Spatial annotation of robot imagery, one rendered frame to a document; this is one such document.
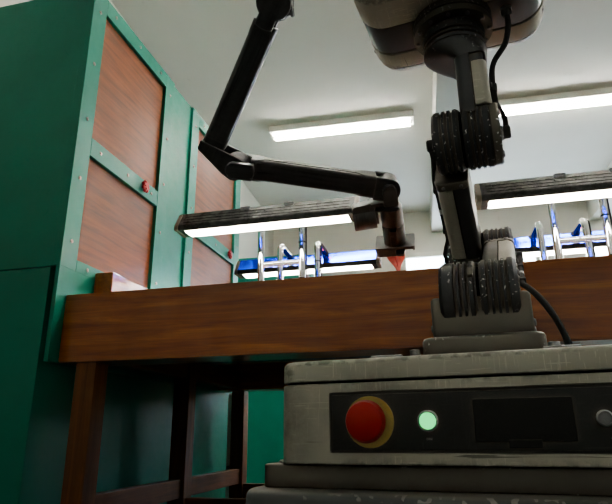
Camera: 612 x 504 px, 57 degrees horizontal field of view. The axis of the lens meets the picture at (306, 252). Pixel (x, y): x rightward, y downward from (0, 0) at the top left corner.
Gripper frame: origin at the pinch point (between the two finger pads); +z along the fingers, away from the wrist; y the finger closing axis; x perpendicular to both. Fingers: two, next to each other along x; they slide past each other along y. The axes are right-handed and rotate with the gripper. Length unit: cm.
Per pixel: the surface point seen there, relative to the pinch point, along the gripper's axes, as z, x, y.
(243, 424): 100, -32, 79
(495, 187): -6.6, -29.3, -28.7
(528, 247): 37, -62, -44
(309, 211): -6.3, -26.2, 27.7
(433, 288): -7.0, 18.8, -9.1
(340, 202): -6.7, -29.4, 18.0
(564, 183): -6, -28, -47
